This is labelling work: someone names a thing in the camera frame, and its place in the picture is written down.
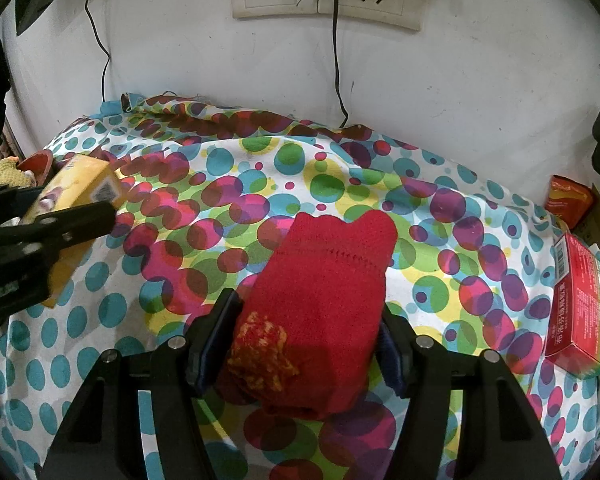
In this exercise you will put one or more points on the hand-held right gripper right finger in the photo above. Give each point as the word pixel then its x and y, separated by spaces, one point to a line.
pixel 392 360

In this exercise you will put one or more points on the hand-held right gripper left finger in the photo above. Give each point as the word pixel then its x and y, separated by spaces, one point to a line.
pixel 215 342

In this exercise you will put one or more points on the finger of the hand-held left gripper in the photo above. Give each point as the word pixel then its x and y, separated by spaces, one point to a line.
pixel 80 222
pixel 5 197

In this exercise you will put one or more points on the yellow plush duck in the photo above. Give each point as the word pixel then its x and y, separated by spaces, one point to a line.
pixel 2 172

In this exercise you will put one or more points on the yellow box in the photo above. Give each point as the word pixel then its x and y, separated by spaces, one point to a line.
pixel 80 180

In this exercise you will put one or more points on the red plastic basin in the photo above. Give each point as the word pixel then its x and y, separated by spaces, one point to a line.
pixel 37 162

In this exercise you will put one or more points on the red sock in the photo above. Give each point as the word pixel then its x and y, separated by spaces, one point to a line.
pixel 320 300

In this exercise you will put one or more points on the polka-dot blanket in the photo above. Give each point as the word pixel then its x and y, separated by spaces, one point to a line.
pixel 330 180

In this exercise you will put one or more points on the red box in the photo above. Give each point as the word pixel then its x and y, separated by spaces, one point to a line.
pixel 577 305

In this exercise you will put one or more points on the red snack packet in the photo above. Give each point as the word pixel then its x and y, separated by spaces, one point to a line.
pixel 567 200

